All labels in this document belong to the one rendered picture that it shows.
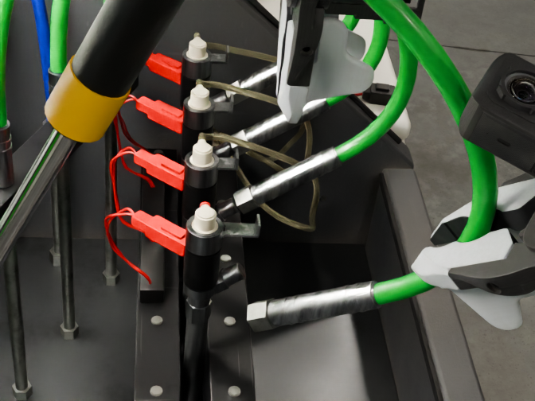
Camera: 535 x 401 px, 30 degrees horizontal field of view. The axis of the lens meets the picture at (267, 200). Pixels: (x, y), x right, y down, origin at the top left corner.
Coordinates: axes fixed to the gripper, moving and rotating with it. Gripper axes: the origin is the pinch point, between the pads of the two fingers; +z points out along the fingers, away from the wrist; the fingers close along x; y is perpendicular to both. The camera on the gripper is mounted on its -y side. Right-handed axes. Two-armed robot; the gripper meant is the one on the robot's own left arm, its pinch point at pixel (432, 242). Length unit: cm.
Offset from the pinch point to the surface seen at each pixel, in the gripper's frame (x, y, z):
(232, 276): 0.5, -0.3, 22.3
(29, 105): 13, -18, 53
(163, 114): 12.2, -10.9, 32.7
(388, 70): 48, 8, 44
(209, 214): 0.9, -5.9, 19.1
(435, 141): 150, 74, 152
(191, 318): -2.4, 0.9, 26.7
